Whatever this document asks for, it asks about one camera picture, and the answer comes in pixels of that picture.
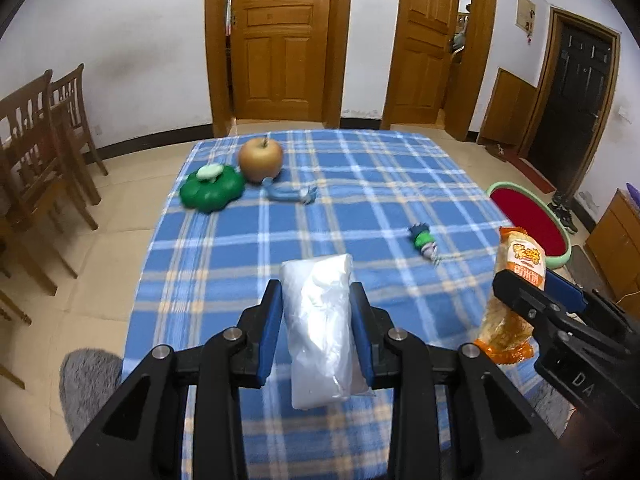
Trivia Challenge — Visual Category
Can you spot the yellow apple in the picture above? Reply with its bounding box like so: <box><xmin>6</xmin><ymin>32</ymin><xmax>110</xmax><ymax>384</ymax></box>
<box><xmin>237</xmin><ymin>136</ymin><xmax>284</xmax><ymax>184</ymax></box>

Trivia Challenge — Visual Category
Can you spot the grey fluffy rug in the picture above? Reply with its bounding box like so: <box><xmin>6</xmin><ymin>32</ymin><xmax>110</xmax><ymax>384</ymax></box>
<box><xmin>59</xmin><ymin>347</ymin><xmax>126</xmax><ymax>443</ymax></box>

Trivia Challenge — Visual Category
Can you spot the wooden chair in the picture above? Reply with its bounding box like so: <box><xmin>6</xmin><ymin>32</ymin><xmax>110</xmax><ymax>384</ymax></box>
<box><xmin>0</xmin><ymin>70</ymin><xmax>98</xmax><ymax>296</ymax></box>
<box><xmin>47</xmin><ymin>63</ymin><xmax>108</xmax><ymax>206</ymax></box>

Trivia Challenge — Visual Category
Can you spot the blue plaid tablecloth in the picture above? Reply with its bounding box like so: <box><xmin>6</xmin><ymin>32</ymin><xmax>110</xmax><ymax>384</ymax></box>
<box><xmin>121</xmin><ymin>129</ymin><xmax>551</xmax><ymax>480</ymax></box>

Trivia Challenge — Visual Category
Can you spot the blue toy figure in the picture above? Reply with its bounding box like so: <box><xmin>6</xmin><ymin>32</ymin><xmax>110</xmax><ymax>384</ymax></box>
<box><xmin>263</xmin><ymin>177</ymin><xmax>319</xmax><ymax>206</ymax></box>

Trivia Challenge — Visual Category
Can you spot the orange snack packet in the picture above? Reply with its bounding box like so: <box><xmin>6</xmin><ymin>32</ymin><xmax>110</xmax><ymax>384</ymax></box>
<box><xmin>472</xmin><ymin>226</ymin><xmax>546</xmax><ymax>365</ymax></box>

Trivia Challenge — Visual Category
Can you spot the white plastic bag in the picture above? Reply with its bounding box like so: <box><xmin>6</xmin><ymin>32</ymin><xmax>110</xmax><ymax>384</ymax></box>
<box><xmin>279</xmin><ymin>253</ymin><xmax>376</xmax><ymax>411</ymax></box>

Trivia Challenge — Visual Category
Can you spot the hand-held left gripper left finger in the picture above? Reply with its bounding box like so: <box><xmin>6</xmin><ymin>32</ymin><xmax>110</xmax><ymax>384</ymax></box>
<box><xmin>54</xmin><ymin>279</ymin><xmax>284</xmax><ymax>480</ymax></box>

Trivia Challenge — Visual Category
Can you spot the green flower-shaped toy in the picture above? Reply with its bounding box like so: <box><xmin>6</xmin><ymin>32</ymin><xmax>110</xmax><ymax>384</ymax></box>
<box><xmin>180</xmin><ymin>162</ymin><xmax>246</xmax><ymax>212</ymax></box>

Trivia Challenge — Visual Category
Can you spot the open wooden door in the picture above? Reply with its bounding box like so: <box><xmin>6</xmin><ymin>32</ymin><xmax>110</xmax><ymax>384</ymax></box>
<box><xmin>382</xmin><ymin>0</ymin><xmax>463</xmax><ymax>126</ymax></box>

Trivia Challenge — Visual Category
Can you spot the red doormat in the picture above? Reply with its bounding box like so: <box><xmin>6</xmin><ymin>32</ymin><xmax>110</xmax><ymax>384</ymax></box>
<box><xmin>505</xmin><ymin>156</ymin><xmax>556</xmax><ymax>193</ymax></box>

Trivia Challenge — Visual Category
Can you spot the closed wooden door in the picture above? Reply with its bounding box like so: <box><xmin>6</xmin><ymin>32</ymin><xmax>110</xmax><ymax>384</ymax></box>
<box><xmin>230</xmin><ymin>0</ymin><xmax>333</xmax><ymax>121</ymax></box>

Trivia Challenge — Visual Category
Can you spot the long wooden sideboard cabinet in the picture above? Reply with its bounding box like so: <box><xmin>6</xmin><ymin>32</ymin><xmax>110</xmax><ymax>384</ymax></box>
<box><xmin>585</xmin><ymin>189</ymin><xmax>640</xmax><ymax>306</ymax></box>

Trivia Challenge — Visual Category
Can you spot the red bin with green rim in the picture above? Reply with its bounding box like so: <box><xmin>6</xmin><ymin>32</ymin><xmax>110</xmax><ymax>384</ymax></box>
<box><xmin>485</xmin><ymin>181</ymin><xmax>573</xmax><ymax>270</ymax></box>

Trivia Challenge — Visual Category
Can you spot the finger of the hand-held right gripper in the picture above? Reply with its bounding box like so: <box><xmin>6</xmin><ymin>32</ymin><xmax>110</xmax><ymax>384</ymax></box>
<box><xmin>544</xmin><ymin>267</ymin><xmax>640</xmax><ymax>342</ymax></box>
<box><xmin>492</xmin><ymin>269</ymin><xmax>577</xmax><ymax>342</ymax></box>

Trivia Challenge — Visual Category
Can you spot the grey floor mat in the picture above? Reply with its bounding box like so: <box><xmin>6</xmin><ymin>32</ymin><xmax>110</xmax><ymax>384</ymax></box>
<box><xmin>565</xmin><ymin>246</ymin><xmax>613</xmax><ymax>301</ymax></box>

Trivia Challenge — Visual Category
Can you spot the wooden wall panel cabinet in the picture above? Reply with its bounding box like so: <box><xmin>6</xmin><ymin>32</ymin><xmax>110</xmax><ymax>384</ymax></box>
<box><xmin>477</xmin><ymin>67</ymin><xmax>541</xmax><ymax>148</ymax></box>

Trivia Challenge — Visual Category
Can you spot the wall calendar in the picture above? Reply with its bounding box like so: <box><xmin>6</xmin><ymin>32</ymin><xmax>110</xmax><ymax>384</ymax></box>
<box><xmin>515</xmin><ymin>0</ymin><xmax>537</xmax><ymax>41</ymax></box>

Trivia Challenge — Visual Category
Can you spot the small green toy figure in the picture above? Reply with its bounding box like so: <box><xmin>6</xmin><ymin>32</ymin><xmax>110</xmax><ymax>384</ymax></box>
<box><xmin>407</xmin><ymin>223</ymin><xmax>443</xmax><ymax>267</ymax></box>

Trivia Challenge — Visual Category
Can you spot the black entrance door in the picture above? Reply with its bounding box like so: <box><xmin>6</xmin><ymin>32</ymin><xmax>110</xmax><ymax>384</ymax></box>
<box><xmin>527</xmin><ymin>10</ymin><xmax>618</xmax><ymax>196</ymax></box>

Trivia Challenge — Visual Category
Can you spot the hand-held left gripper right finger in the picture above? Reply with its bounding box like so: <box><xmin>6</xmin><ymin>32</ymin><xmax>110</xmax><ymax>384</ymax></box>
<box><xmin>348</xmin><ymin>281</ymin><xmax>588</xmax><ymax>480</ymax></box>

